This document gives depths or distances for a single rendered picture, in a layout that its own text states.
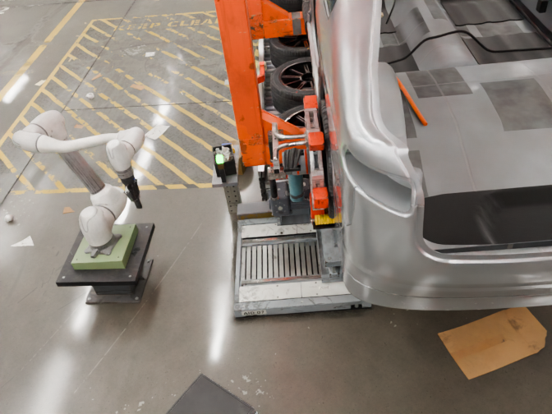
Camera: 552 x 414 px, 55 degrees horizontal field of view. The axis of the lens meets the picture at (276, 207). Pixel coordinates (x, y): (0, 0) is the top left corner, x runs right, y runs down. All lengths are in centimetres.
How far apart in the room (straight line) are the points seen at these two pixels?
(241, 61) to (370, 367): 185
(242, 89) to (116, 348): 172
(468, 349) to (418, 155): 113
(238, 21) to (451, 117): 124
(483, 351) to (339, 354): 79
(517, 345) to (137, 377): 213
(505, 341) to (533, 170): 99
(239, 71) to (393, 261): 159
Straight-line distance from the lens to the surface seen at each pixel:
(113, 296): 362
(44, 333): 366
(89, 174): 336
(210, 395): 266
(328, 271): 327
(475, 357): 317
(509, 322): 335
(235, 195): 382
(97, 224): 328
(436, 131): 286
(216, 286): 348
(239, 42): 304
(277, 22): 509
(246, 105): 323
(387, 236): 190
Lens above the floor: 263
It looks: 42 degrees down
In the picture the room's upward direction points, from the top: 7 degrees counter-clockwise
